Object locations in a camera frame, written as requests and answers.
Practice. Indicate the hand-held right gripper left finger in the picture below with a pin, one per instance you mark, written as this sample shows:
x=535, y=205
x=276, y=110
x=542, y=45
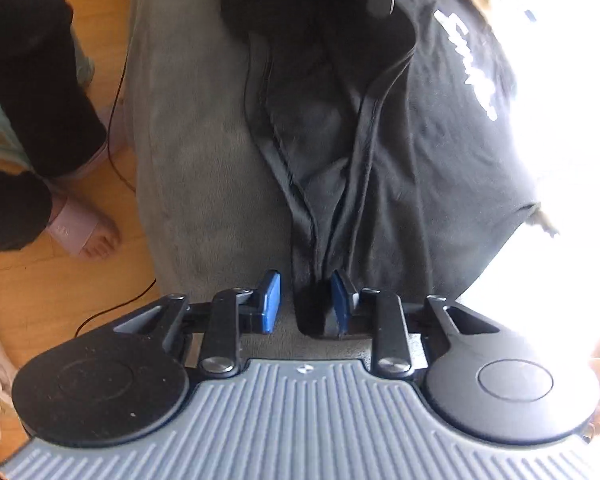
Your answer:
x=271, y=302

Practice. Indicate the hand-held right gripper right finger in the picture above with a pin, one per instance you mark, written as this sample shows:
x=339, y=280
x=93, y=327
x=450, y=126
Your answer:
x=340, y=305

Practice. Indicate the black printed sweatshirt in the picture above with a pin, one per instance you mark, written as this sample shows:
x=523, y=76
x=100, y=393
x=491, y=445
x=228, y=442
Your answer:
x=430, y=135

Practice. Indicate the pink slipper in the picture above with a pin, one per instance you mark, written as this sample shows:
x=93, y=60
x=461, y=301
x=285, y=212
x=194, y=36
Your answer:
x=87, y=165
x=75, y=232

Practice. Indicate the person's leg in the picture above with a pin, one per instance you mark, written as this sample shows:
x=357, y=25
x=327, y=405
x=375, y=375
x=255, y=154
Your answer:
x=35, y=60
x=10, y=215

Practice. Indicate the pale green cloth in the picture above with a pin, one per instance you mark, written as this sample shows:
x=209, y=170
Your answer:
x=0, y=115

